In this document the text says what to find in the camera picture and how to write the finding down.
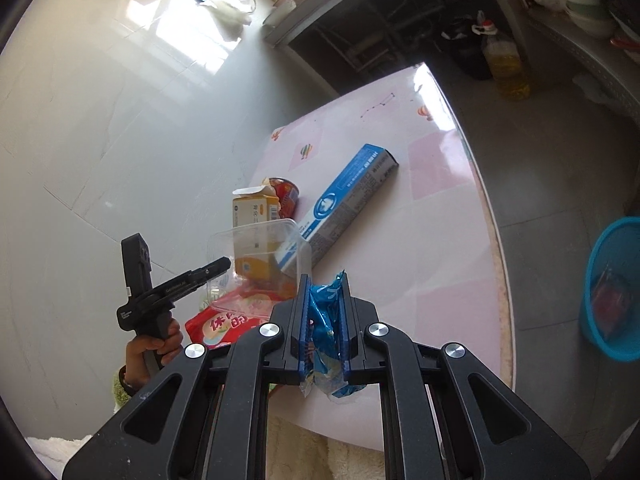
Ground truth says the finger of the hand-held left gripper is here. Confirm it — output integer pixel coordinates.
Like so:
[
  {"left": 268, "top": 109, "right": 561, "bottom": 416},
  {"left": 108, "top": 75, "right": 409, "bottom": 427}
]
[{"left": 187, "top": 256, "right": 233, "bottom": 286}]

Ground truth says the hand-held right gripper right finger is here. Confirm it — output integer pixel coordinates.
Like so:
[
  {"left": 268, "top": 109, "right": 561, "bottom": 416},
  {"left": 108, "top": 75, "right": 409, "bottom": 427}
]
[{"left": 340, "top": 272, "right": 591, "bottom": 480}]

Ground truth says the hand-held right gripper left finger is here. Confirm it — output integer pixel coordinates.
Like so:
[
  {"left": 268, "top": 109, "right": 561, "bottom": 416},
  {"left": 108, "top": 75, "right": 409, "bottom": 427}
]
[{"left": 62, "top": 274, "right": 312, "bottom": 480}]

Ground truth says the blue snack wrapper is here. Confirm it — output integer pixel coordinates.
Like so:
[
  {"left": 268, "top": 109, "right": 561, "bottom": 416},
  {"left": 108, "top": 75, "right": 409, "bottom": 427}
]
[{"left": 299, "top": 270, "right": 368, "bottom": 401}]

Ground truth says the clear plastic container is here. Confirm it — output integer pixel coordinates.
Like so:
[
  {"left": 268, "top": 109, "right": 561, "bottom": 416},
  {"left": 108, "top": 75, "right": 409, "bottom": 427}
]
[{"left": 206, "top": 218, "right": 315, "bottom": 306}]

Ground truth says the red snack bag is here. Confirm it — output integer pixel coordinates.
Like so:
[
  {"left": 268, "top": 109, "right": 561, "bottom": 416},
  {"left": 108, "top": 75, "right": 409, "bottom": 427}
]
[{"left": 185, "top": 292, "right": 281, "bottom": 356}]

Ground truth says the blue plastic basket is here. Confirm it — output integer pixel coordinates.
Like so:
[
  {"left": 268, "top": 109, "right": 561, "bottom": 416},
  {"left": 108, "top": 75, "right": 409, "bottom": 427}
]
[{"left": 579, "top": 217, "right": 640, "bottom": 362}]

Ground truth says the person's left hand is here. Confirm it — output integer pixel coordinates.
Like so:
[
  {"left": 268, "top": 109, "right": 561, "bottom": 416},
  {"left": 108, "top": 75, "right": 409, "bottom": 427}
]
[{"left": 124, "top": 317, "right": 183, "bottom": 391}]

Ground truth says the yellow orange carton box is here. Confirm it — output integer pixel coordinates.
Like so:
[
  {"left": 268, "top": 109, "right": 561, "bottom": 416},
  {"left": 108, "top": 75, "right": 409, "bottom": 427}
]
[{"left": 231, "top": 185, "right": 298, "bottom": 301}]

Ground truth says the red paper cup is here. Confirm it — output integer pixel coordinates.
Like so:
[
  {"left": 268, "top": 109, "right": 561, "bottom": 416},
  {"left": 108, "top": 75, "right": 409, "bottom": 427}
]
[{"left": 261, "top": 176, "right": 300, "bottom": 223}]

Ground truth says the white fleece garment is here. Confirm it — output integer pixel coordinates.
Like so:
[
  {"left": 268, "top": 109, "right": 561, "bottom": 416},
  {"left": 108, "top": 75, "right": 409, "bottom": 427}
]
[{"left": 25, "top": 415, "right": 386, "bottom": 480}]

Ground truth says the blue toothpaste box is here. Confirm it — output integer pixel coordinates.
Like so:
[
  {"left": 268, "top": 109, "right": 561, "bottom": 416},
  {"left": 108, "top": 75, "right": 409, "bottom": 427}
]
[{"left": 274, "top": 143, "right": 399, "bottom": 278}]

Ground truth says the pink patterned tablecloth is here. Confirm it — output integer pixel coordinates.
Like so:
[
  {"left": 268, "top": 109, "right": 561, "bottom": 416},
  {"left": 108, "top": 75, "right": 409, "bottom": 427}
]
[{"left": 200, "top": 61, "right": 516, "bottom": 453}]

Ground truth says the white rag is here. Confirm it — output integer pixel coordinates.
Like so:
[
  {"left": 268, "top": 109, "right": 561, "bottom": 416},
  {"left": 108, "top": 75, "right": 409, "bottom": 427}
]
[{"left": 200, "top": 0, "right": 256, "bottom": 28}]

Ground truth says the white bowl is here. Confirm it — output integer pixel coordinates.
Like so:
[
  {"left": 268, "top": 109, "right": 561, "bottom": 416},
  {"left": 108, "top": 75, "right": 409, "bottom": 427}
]
[{"left": 262, "top": 0, "right": 298, "bottom": 28}]

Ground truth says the dark red packet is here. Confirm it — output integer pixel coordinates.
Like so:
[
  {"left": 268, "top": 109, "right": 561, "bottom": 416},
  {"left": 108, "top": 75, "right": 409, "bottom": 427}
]
[{"left": 590, "top": 265, "right": 633, "bottom": 336}]

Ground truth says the black bucket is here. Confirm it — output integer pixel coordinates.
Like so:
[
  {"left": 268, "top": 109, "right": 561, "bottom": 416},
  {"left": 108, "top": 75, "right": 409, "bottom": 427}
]
[{"left": 440, "top": 15, "right": 493, "bottom": 81}]

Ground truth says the cooking oil bottle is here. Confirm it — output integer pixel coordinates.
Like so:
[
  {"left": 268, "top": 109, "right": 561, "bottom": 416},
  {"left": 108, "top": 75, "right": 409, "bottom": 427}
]
[{"left": 481, "top": 19, "right": 531, "bottom": 102}]

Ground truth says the perforated metal shelf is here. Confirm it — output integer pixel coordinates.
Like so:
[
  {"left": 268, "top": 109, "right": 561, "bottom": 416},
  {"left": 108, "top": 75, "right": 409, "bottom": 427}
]
[{"left": 525, "top": 5, "right": 640, "bottom": 126}]

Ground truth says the stack of white bowls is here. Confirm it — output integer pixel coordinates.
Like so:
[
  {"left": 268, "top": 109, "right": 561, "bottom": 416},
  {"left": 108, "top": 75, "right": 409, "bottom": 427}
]
[{"left": 557, "top": 0, "right": 616, "bottom": 38}]

